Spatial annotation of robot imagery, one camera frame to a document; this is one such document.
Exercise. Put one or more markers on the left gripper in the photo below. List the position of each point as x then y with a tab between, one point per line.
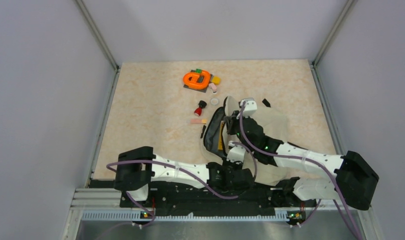
238	164

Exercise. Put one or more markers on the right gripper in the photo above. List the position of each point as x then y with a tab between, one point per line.
231	121

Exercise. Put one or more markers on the cream canvas backpack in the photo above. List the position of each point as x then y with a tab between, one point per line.
273	122

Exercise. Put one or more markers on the yellow treehouse book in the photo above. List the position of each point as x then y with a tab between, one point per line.
220	142

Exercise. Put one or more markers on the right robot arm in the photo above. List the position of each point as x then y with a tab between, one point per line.
346	177

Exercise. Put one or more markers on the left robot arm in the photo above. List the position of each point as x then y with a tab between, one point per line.
136	169

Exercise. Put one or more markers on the red black stamp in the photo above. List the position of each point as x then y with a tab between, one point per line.
201	105

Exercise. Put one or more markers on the pink white eraser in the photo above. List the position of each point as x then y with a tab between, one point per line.
213	87

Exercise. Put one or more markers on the yellow toy block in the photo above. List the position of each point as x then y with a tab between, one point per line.
215	80

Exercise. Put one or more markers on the orange plastic toy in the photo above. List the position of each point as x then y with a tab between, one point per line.
192	76

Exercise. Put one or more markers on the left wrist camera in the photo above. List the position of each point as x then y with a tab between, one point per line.
236	154

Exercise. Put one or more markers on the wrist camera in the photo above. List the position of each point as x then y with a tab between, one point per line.
236	154
248	107

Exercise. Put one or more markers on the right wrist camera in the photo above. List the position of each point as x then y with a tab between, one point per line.
248	107

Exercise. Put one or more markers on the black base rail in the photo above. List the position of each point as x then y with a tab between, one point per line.
167	200

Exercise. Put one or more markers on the grey toy base plate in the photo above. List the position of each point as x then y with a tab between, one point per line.
195	86

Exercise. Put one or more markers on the aluminium frame rail right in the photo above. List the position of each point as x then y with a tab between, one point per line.
323	80

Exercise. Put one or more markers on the aluminium frame rail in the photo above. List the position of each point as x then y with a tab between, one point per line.
90	94
323	80

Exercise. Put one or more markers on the aluminium frame rail left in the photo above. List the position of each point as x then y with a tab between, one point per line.
90	94

